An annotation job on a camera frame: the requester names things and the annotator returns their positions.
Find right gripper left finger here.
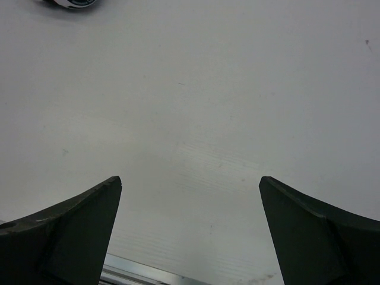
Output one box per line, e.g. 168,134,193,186
1,176,122,284

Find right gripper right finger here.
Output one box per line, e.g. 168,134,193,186
259,176,379,284

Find aluminium rail front edge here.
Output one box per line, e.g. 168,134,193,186
99,254,206,285

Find white black headphones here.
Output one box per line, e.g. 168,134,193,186
45,0,97,10

